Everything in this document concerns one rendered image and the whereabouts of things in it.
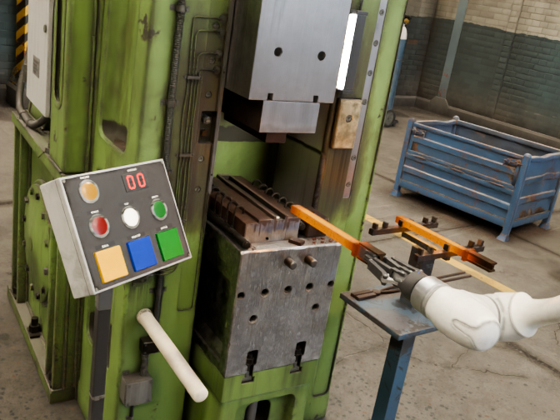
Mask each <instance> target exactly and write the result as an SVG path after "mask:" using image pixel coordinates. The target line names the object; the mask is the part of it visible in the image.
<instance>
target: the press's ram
mask: <svg viewBox="0 0 560 420"><path fill-rule="evenodd" d="M351 2H352V0H235V2H234V9H233V16H232V29H231V36H230V43H229V50H228V57H227V70H226V77H225V83H224V87H225V88H226V89H228V90H230V91H232V92H234V93H236V94H238V95H240V96H243V97H245V98H247V99H249V100H267V99H269V100H271V101H286V102H305V103H312V102H313V101H314V102H315V103H333V101H334V96H335V92H336V86H337V81H338V73H339V68H340V63H341V58H342V54H343V45H344V40H345V36H346V31H347V25H348V17H349V13H350V7H351Z"/></svg>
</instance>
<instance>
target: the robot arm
mask: <svg viewBox="0 0 560 420"><path fill-rule="evenodd" d="M357 255H358V256H359V257H360V258H362V259H363V260H364V261H366V262H367V263H368V264H367V269H368V270H369V271H370V272H371V273H372V274H373V275H374V276H375V277H376V278H377V279H378V280H379V281H380V282H381V284H382V285H383V286H386V284H387V283H392V285H393V286H394V287H396V288H399V289H400V291H401V293H402V295H403V296H404V297H405V298H406V299H407V300H408V301H409V302H411V304H412V307H413V308H415V309H416V310H417V311H419V312H420V313H421V314H422V315H423V316H424V317H425V318H428V319H429V320H430V321H431V322H432V324H433V325H434V327H435V328H436V329H438V330H439V331H440V332H441V333H443V334H444V335H445V336H446V337H448V338H450V339H451V340H453V341H454V342H455V343H457V344H459V345H461V346H463V347H465V348H468V349H471V350H474V351H479V352H483V351H486V350H488V349H490V348H492V347H493V346H494V345H495V344H496V343H497V342H516V341H519V340H522V339H524V338H529V337H531V336H533V335H534V334H535V333H536V331H537V330H538V328H539V327H541V326H545V325H549V324H554V323H560V295H559V296H557V297H551V298H546V299H532V298H531V297H530V296H529V295H528V294H526V293H525V292H495V293H494V294H485V295H479V294H475V293H471V292H467V291H464V290H458V289H454V288H452V287H450V286H449V285H447V284H446V283H444V282H442V281H441V280H439V279H437V278H436V277H433V276H428V275H426V274H425V273H423V270H420V269H418V268H415V267H413V266H411V265H409V264H407V263H405V262H404V261H402V260H400V259H398V258H396V257H391V258H390V257H388V256H383V260H382V261H381V260H379V259H378V255H376V254H375V253H373V252H371V251H369V250H368V249H366V248H365V247H363V246H362V245H359V249H358V253H357Z"/></svg>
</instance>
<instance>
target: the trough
mask: <svg viewBox="0 0 560 420"><path fill-rule="evenodd" d="M222 177H224V178H225V179H227V180H228V181H229V182H230V183H231V184H233V185H234V186H236V187H237V188H239V189H240V190H241V191H243V192H244V193H246V194H247V195H248V196H249V197H250V198H252V199H253V200H255V201H256V202H258V203H259V204H261V205H262V206H263V207H265V208H266V209H267V210H268V211H270V212H271V213H273V214H274V215H275V216H279V218H277V220H285V217H286V216H285V215H284V214H283V213H281V212H279V211H278V210H277V209H276V208H275V207H273V206H272V205H270V204H269V203H267V202H266V201H264V200H263V199H261V198H260V197H259V196H258V195H256V194H255V193H254V192H252V191H250V190H249V189H248V188H246V187H244V186H243V185H242V184H241V183H240V182H238V181H237V180H235V179H234V178H232V177H231V176H222Z"/></svg>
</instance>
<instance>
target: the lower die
mask: <svg viewBox="0 0 560 420"><path fill-rule="evenodd" d="M222 176H231V177H232V178H234V179H235V180H237V181H238V182H239V183H241V184H242V185H243V186H244V187H246V188H248V189H249V190H250V191H252V192H253V193H255V194H256V195H258V196H259V197H260V198H261V199H263V200H264V201H266V202H267V203H269V204H270V205H272V206H273V207H274V208H276V209H277V210H278V211H279V212H281V213H283V214H284V215H285V216H286V217H285V220H277V216H275V215H274V214H273V213H271V212H270V211H268V210H267V209H266V208H265V207H263V206H262V205H261V204H259V203H258V202H256V201H255V200H253V199H252V198H251V197H249V196H248V195H247V194H246V193H245V192H243V191H241V190H240V189H239V188H237V187H236V186H234V185H233V184H231V183H230V182H229V181H228V180H227V179H225V178H224V177H222ZM212 183H213V184H214V187H215V186H216V187H219V189H220V191H224V192H225V193H226V196H227V195H228V196H230V197H231V198H232V200H235V201H237V203H238V205H242V206H243V207H244V214H243V209H242V208H241V207H238V208H237V209H236V212H235V218H234V224H233V225H234V229H235V230H236V231H237V232H238V233H240V234H241V235H242V236H243V237H245V238H246V239H247V240H248V241H249V243H260V242H269V241H278V240H288V239H289V238H292V237H295V238H297V237H298V229H299V223H300V217H298V216H296V215H294V214H293V213H291V210H290V209H288V208H287V207H284V205H282V204H281V203H280V202H278V201H277V200H275V199H274V198H271V196H269V195H268V194H266V193H264V191H263V190H261V189H258V187H256V186H255V185H254V184H253V185H252V183H251V182H249V181H248V180H247V179H245V178H244V177H242V176H232V175H231V174H217V176H216V177H213V179H212ZM217 192H218V190H217V189H216V188H214V189H213V190H212V191H211V198H210V209H212V210H213V206H214V199H215V195H216V193H217ZM222 198H223V193H222V192H220V193H219V194H218V195H217V202H216V208H215V209H216V214H217V215H219V212H220V205H221V200H222ZM229 202H230V199H229V197H225V198H224V199H223V202H222V219H223V220H224V221H225V218H226V212H227V205H228V203H229ZM235 207H236V203H235V202H232V203H231V204H230V205H229V209H228V215H227V223H228V224H229V225H230V226H231V225H232V220H233V210H234V208H235ZM266 238H268V240H266Z"/></svg>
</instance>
